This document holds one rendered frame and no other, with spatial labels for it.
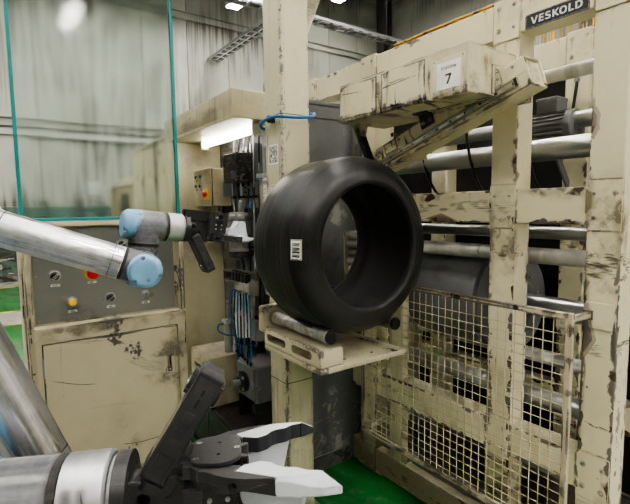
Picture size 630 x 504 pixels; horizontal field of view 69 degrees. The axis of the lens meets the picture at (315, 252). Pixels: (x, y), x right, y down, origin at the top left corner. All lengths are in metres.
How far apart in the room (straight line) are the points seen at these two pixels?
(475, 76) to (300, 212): 0.66
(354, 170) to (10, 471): 1.17
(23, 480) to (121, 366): 1.46
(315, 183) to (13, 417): 1.00
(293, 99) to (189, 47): 9.93
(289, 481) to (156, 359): 1.58
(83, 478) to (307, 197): 1.03
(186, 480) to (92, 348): 1.45
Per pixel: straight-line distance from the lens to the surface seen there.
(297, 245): 1.32
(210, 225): 1.27
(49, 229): 1.11
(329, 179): 1.39
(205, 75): 11.66
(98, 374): 1.93
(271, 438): 0.54
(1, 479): 0.52
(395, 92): 1.69
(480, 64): 1.56
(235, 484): 0.45
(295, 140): 1.79
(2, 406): 0.62
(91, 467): 0.49
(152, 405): 2.03
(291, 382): 1.88
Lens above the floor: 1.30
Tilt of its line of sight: 5 degrees down
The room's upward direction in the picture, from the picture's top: 1 degrees counter-clockwise
